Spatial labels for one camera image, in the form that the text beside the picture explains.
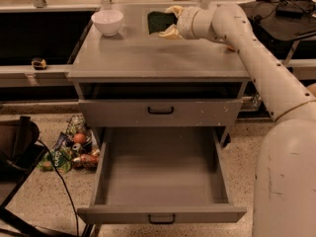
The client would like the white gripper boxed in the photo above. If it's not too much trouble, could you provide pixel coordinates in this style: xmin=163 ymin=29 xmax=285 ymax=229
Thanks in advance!
xmin=159 ymin=5 xmax=200 ymax=40

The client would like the green yellow sponge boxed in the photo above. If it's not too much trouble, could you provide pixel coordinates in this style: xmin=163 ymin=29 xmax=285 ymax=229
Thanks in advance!
xmin=147 ymin=11 xmax=178 ymax=34

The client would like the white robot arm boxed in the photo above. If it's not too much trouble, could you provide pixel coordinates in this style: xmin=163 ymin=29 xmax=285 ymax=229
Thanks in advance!
xmin=160 ymin=4 xmax=316 ymax=237

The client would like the grey drawer cabinet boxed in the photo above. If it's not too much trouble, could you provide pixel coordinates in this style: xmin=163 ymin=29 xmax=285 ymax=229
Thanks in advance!
xmin=68 ymin=4 xmax=248 ymax=141

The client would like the closed grey upper drawer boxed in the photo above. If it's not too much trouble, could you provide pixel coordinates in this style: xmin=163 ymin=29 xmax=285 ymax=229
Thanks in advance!
xmin=79 ymin=100 xmax=241 ymax=127

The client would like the open grey middle drawer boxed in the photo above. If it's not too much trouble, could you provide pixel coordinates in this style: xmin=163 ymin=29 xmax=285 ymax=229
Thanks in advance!
xmin=78 ymin=127 xmax=247 ymax=225

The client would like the orange fruit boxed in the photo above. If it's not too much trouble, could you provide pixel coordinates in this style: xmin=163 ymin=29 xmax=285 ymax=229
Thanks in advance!
xmin=227 ymin=45 xmax=236 ymax=52

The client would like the white bowl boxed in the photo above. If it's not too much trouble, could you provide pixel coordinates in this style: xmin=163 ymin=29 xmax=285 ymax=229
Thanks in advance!
xmin=91 ymin=10 xmax=123 ymax=37

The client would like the black power adapter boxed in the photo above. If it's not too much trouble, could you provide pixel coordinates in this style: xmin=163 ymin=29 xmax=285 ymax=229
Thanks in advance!
xmin=276 ymin=2 xmax=303 ymax=18

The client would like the black side table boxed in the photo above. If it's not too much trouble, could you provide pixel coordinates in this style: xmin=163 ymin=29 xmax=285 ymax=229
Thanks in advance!
xmin=240 ymin=0 xmax=316 ymax=59

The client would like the small yellow black tape measure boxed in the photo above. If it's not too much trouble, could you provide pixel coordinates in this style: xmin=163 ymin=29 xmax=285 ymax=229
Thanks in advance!
xmin=32 ymin=57 xmax=46 ymax=70

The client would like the red apple in pile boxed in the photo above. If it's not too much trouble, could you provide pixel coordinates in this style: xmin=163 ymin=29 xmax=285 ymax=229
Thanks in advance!
xmin=73 ymin=133 xmax=87 ymax=144

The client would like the black chair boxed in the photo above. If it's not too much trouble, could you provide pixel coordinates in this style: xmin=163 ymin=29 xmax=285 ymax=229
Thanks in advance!
xmin=0 ymin=116 xmax=93 ymax=237

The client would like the black cable on floor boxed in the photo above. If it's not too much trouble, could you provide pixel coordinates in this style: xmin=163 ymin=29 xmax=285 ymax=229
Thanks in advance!
xmin=37 ymin=138 xmax=81 ymax=237

